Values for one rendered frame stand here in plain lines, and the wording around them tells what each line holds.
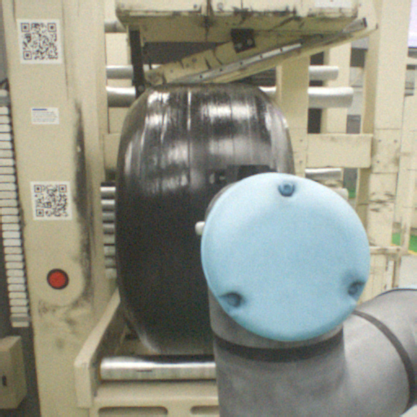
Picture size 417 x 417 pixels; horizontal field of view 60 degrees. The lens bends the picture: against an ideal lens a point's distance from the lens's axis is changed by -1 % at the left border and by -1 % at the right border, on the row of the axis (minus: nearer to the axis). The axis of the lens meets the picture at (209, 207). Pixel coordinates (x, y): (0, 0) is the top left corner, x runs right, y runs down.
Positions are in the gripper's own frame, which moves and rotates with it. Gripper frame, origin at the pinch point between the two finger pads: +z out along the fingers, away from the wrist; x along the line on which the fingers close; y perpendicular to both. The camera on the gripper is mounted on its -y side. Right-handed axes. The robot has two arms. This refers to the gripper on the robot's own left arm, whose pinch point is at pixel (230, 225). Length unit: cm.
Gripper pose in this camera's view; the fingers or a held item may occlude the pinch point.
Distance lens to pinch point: 50.9
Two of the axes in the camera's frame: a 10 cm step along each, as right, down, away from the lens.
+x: -10.0, 0.0, -0.2
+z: -0.2, -0.6, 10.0
